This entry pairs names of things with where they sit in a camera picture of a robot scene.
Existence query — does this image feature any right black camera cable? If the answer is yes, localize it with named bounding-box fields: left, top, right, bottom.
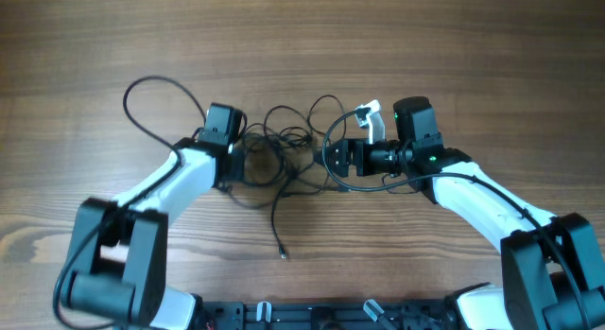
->
left=320, top=107, right=592, bottom=330

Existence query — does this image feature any black cable bundle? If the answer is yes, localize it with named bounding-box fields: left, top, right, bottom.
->
left=221, top=94, right=351, bottom=260

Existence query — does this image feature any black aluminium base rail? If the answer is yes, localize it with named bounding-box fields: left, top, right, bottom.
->
left=189, top=298, right=468, bottom=330

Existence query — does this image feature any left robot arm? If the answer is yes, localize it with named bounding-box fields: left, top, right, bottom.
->
left=52, top=103, right=245, bottom=329

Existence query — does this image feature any black camera cable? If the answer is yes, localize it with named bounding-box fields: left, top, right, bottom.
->
left=320, top=107, right=592, bottom=330
left=51, top=75, right=209, bottom=330

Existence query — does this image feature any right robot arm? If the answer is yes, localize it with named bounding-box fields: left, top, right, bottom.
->
left=319, top=96, right=604, bottom=329

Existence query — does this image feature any left black camera cable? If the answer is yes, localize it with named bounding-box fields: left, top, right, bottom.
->
left=51, top=75, right=209, bottom=330

